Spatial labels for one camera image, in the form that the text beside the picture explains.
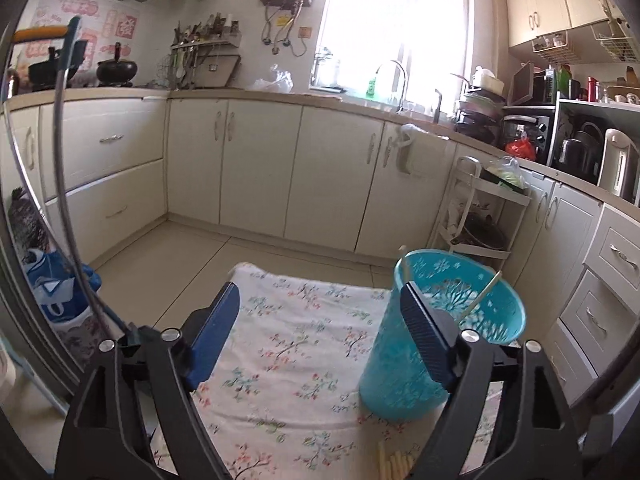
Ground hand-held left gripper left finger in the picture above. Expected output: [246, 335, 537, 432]
[54, 281, 241, 480]

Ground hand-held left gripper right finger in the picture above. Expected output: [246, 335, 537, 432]
[399, 281, 587, 480]

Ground teal plastic basket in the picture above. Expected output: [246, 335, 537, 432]
[358, 249, 527, 423]

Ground pile of wooden chopsticks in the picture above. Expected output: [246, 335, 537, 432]
[376, 442, 417, 480]

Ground floral cloth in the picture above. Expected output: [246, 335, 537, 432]
[150, 261, 506, 480]

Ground black pan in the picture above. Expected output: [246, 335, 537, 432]
[457, 212, 508, 251]

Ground white rolling trolley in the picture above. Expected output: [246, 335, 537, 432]
[430, 156, 533, 281]

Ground blue and white bag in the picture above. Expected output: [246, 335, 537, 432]
[22, 250, 103, 331]

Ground bag of green vegetables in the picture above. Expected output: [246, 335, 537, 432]
[482, 156, 528, 192]

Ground cream base cabinets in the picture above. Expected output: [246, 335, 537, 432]
[0, 95, 640, 411]

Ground white hanging bin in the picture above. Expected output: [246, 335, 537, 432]
[392, 124, 441, 178]

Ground red plastic bag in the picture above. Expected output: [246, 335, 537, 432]
[505, 132, 537, 162]

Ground dark speckled object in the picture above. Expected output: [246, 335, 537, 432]
[7, 187, 51, 263]

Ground dish rack with dishes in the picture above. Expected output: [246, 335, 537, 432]
[452, 87, 506, 146]

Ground black toaster oven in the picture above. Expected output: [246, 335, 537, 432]
[501, 106, 556, 163]

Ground chrome faucet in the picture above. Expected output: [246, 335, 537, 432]
[374, 59, 408, 111]

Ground clear plastic bag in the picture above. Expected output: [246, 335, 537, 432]
[250, 64, 295, 93]

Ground white thermos pot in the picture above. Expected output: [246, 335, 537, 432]
[597, 128, 640, 201]

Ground cutting board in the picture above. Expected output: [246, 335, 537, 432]
[192, 55, 242, 88]

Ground white plastic container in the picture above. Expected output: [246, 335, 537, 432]
[471, 66, 505, 95]

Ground black small appliance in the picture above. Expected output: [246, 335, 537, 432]
[532, 70, 558, 106]

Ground black wok with lid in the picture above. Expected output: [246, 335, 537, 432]
[96, 42, 138, 87]

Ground white shelf unit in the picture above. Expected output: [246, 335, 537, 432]
[552, 97, 640, 186]

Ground black cooking pot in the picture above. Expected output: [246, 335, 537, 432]
[27, 47, 83, 91]

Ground bright window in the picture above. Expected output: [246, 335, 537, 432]
[315, 0, 473, 106]

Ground wall rack with utensils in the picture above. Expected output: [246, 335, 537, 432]
[170, 12, 243, 88]

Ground water heater hoses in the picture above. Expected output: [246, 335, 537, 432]
[262, 2, 308, 58]

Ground small white wire basket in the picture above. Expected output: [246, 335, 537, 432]
[531, 31, 571, 65]

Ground orange handle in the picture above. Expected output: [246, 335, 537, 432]
[12, 26, 68, 43]

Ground large white wire basket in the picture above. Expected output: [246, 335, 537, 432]
[591, 17, 640, 65]

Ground pink wall stickers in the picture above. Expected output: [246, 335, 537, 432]
[30, 0, 141, 81]

